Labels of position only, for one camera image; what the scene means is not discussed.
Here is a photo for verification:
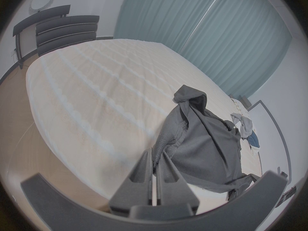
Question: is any blue-green curtain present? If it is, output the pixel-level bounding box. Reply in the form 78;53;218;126
113;0;227;55
180;0;293;101

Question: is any black dressing table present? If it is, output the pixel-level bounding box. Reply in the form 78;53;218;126
13;4;71;69

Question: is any black T-shirt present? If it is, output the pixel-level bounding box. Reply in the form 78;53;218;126
153;84;261;201

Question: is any bed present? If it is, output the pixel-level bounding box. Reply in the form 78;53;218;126
25;39;289;209

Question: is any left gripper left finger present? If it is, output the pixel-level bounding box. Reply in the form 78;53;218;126
109;148;154;212

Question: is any white printed pillow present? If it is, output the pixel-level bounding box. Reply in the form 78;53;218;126
231;98;258;135

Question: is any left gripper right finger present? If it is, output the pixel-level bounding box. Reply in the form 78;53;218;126
156;152;200;208

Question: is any pile of clothes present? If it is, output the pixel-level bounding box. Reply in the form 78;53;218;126
231;113;262;156

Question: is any grey bedside table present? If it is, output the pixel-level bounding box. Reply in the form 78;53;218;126
229;94;251;107

